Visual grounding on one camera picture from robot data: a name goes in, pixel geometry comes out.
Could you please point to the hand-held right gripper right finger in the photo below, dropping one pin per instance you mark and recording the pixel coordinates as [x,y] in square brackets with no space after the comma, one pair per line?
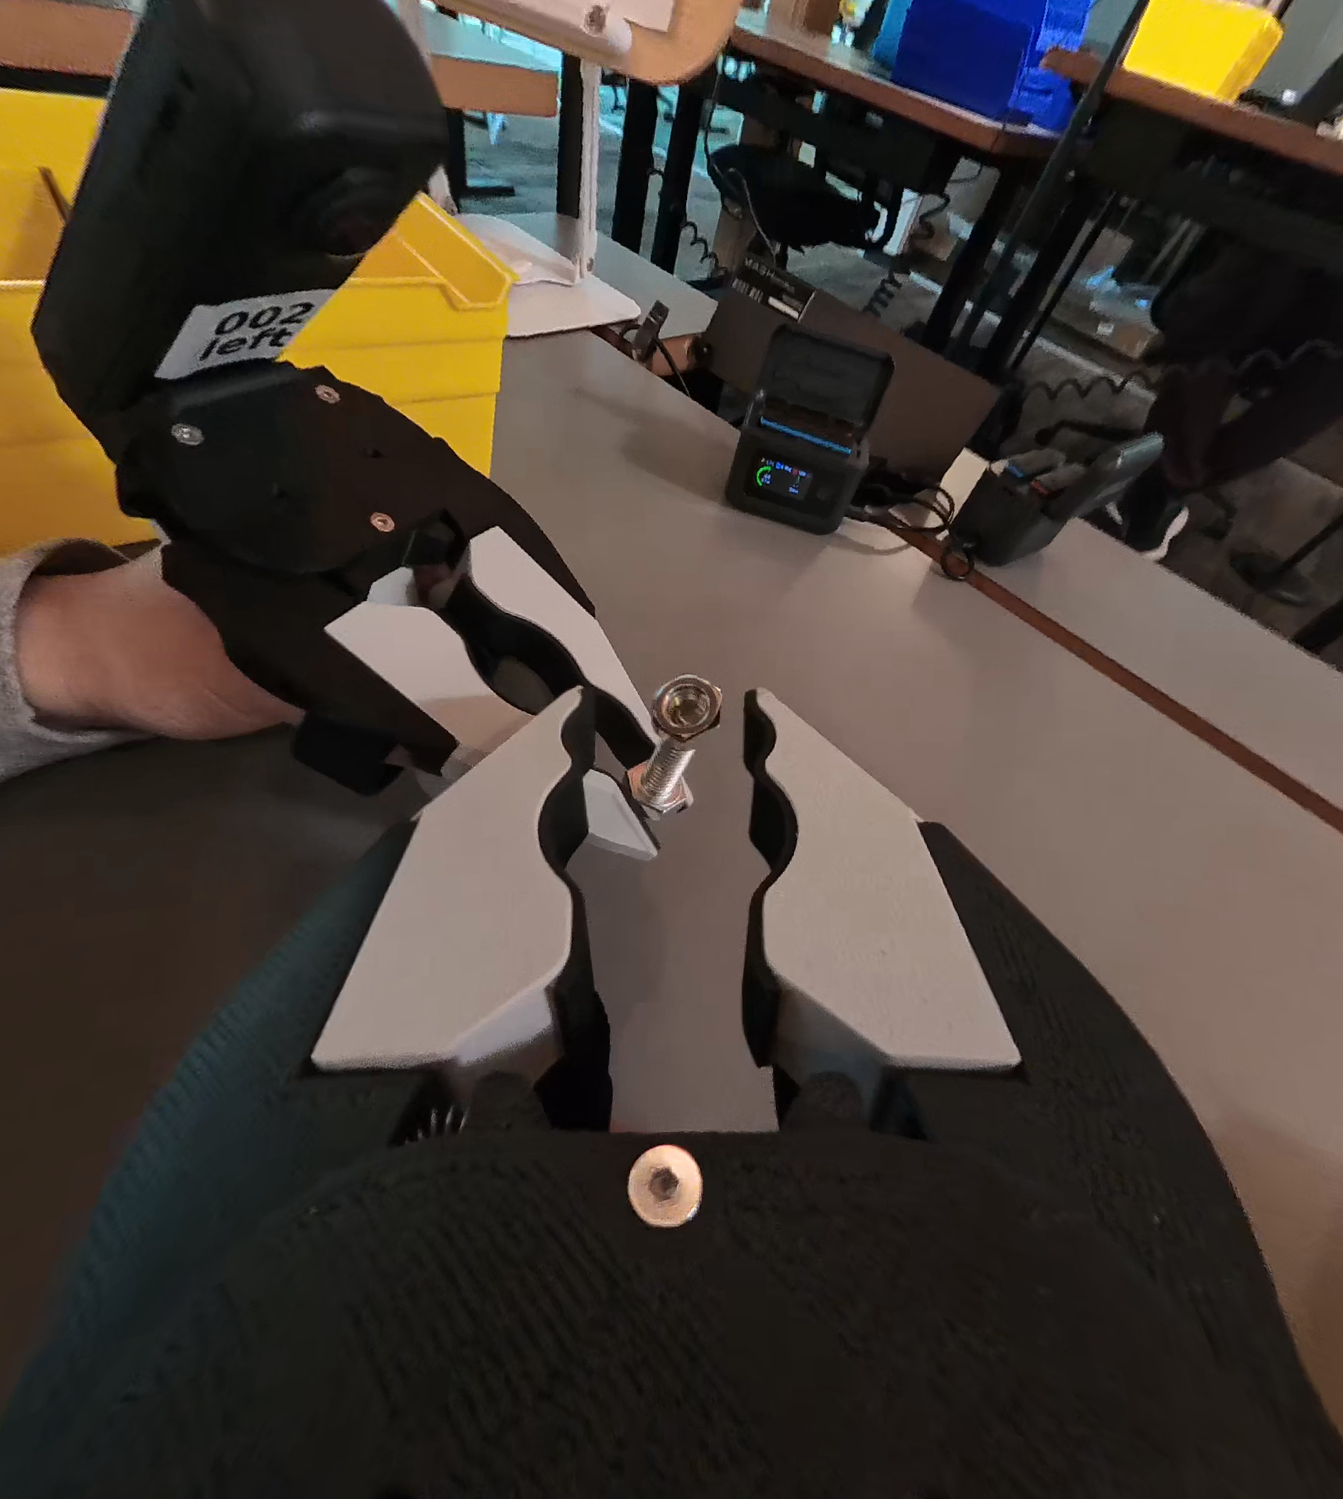
[870,938]

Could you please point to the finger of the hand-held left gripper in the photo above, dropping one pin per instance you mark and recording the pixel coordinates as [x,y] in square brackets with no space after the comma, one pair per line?
[414,667]
[554,621]

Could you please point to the small yellow plastic bin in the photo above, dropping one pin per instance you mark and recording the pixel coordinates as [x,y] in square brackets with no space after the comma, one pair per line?
[1204,41]

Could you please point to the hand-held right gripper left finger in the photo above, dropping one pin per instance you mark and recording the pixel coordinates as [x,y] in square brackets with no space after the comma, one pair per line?
[448,938]

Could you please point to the large yellow plastic bin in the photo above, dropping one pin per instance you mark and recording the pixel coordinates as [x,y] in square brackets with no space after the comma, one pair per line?
[414,340]

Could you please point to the person's left hand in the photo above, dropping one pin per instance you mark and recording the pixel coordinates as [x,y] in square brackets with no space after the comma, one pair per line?
[133,656]

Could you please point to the steel hex nut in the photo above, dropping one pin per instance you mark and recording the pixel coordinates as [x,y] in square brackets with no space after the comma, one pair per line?
[685,703]

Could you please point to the black device with colour screen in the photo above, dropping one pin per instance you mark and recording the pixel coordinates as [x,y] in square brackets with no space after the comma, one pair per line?
[799,457]

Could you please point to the dark brown box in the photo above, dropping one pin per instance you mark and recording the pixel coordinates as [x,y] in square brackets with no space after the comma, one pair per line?
[929,399]

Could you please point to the steel hex bolt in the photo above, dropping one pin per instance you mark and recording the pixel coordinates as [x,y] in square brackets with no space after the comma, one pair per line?
[662,767]

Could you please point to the wooden top table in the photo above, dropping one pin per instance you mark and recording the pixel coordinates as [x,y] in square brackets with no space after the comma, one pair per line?
[507,88]
[917,118]
[1234,124]

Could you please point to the blue stacked bins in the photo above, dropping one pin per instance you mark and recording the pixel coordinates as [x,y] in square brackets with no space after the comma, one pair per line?
[976,58]

